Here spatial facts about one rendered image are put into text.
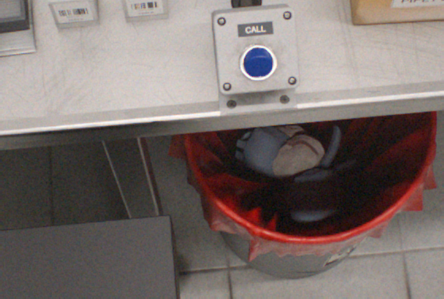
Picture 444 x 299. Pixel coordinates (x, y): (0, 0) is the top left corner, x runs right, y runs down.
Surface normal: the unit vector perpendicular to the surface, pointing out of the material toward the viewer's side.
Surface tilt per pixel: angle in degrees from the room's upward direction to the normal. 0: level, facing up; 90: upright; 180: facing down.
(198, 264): 0
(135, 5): 90
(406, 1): 90
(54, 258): 4
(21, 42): 0
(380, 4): 90
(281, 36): 30
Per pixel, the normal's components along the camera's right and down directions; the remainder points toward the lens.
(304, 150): -0.24, -0.37
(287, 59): 0.01, 0.18
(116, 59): -0.04, -0.33
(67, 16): 0.08, 0.94
